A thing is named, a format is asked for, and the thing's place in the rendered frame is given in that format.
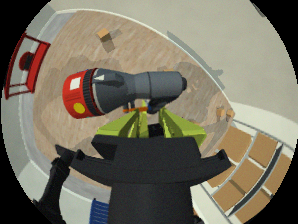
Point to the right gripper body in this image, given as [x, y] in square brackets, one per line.
[155, 130]

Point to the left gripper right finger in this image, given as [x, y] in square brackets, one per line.
[181, 127]

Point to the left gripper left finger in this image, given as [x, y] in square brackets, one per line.
[121, 126]

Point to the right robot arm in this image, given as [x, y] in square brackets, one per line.
[198, 220]

